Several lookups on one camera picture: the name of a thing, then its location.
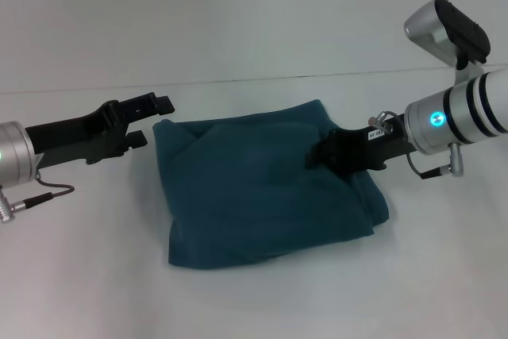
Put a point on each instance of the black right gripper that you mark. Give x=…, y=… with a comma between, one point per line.
x=373, y=150

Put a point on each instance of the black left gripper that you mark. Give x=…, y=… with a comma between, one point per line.
x=75, y=136

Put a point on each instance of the teal blue shirt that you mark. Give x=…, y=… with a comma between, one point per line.
x=270, y=188

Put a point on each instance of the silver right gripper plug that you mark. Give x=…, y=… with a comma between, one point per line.
x=380, y=121

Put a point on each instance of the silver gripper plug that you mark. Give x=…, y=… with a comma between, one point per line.
x=10, y=208
x=380, y=121

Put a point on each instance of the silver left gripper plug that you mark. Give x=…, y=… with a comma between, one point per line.
x=10, y=208

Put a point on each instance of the silver right camera mount bracket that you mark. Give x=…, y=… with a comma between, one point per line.
x=470, y=75

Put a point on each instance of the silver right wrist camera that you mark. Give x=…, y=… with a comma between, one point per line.
x=444, y=31

